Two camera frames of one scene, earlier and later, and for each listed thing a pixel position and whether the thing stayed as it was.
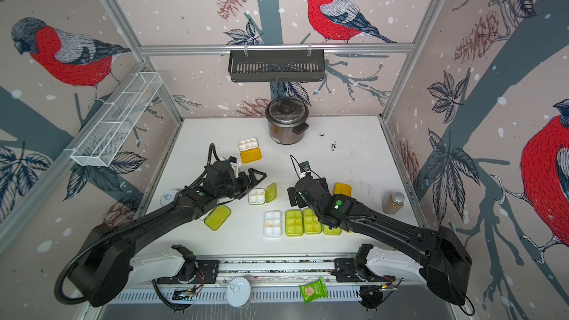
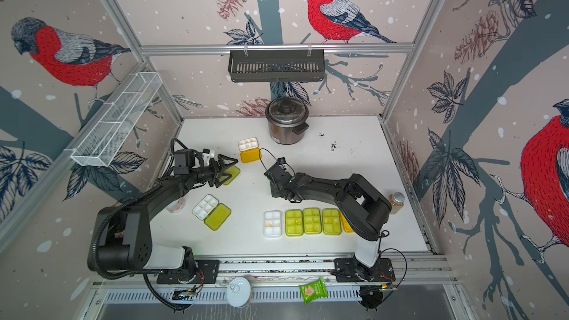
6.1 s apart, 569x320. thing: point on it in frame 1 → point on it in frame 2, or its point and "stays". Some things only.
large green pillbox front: x=310 y=223 stays
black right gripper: x=299 y=201 → x=274 y=190
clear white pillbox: x=273 y=224 stays
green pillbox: x=294 y=223 stays
